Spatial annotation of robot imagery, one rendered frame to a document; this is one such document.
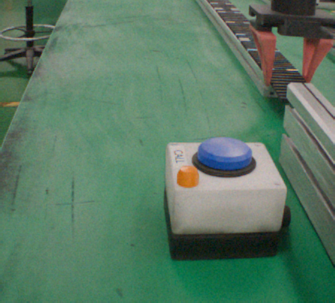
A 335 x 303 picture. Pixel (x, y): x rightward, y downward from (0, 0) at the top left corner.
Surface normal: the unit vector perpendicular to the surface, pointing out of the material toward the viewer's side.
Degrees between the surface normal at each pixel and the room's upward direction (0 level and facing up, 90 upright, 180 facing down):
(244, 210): 90
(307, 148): 90
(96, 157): 0
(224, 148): 3
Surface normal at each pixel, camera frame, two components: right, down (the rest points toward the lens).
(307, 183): -1.00, 0.00
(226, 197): 0.08, 0.40
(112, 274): 0.04, -0.92
